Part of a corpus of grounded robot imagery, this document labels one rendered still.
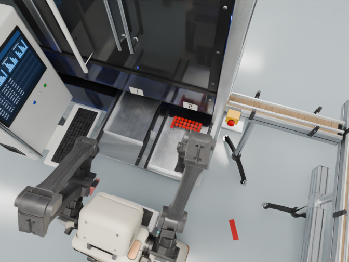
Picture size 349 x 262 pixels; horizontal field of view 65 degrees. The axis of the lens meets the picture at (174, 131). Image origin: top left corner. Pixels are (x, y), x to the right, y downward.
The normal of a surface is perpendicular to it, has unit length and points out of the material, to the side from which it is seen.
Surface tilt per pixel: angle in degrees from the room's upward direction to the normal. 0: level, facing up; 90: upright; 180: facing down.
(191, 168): 65
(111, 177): 0
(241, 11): 90
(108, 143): 0
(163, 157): 0
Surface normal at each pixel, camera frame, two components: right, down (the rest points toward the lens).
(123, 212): 0.21, -0.89
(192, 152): 0.15, -0.48
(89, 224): -0.28, 0.33
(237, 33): -0.33, 0.85
